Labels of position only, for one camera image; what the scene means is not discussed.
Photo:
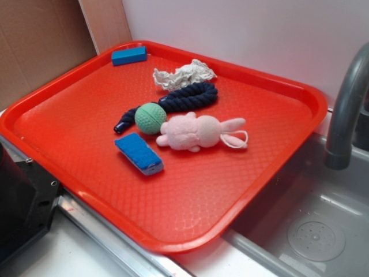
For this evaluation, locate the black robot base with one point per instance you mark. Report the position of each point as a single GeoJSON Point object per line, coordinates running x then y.
{"type": "Point", "coordinates": [29, 195]}

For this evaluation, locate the blue sponge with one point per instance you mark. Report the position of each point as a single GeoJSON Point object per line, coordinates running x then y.
{"type": "Point", "coordinates": [140, 154]}

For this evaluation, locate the pink plush bunny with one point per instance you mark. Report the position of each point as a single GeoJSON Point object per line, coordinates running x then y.
{"type": "Point", "coordinates": [192, 133]}

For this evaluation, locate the green rubber ball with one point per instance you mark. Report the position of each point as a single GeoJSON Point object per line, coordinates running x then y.
{"type": "Point", "coordinates": [149, 118]}

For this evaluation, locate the crumpled white cloth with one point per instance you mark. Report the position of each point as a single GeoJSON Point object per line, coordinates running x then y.
{"type": "Point", "coordinates": [195, 72]}

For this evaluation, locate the blue rectangular block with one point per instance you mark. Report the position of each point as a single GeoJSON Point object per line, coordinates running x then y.
{"type": "Point", "coordinates": [131, 55]}

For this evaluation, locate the red plastic tray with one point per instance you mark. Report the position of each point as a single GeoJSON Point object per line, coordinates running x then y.
{"type": "Point", "coordinates": [67, 126]}

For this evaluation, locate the light wooden board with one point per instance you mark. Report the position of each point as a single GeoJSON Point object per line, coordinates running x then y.
{"type": "Point", "coordinates": [107, 23]}

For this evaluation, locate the grey plastic sink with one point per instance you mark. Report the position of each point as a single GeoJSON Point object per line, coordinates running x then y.
{"type": "Point", "coordinates": [309, 220]}

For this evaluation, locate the grey faucet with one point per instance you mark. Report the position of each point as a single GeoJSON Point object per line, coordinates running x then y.
{"type": "Point", "coordinates": [349, 123]}

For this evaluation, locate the brown cardboard sheet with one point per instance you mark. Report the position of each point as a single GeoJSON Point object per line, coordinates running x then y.
{"type": "Point", "coordinates": [40, 41]}

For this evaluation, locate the navy blue rope toy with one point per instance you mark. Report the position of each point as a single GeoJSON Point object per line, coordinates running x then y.
{"type": "Point", "coordinates": [189, 98]}

